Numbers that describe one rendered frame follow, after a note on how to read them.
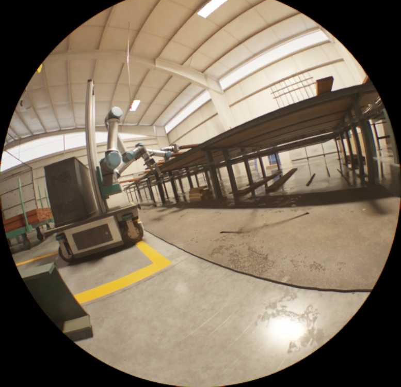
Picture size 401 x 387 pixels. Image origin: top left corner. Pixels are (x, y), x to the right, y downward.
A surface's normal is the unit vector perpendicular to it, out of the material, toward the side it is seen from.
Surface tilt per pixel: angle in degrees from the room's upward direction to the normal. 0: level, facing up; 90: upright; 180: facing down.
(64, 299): 90
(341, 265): 0
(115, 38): 175
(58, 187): 90
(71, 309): 90
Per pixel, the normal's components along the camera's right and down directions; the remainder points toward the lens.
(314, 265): -0.25, -0.97
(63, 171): 0.51, -0.07
